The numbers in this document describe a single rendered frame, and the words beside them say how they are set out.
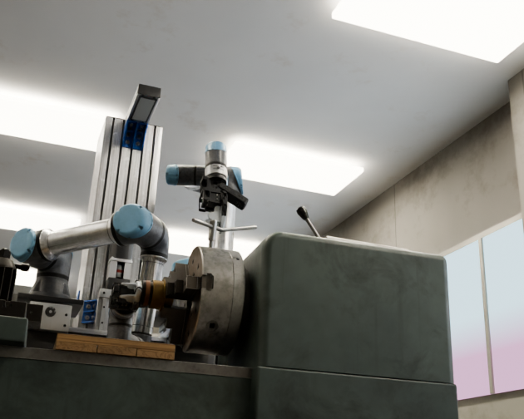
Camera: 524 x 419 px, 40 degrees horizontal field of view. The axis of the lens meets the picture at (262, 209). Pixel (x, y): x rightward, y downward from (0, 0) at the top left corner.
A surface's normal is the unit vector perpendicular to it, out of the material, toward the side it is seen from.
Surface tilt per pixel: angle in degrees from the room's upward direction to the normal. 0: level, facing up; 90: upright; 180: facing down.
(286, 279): 90
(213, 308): 113
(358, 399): 90
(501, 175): 90
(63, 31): 180
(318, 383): 90
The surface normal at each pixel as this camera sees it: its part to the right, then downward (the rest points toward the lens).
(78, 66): -0.04, 0.93
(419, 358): 0.31, -0.34
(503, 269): -0.94, -0.16
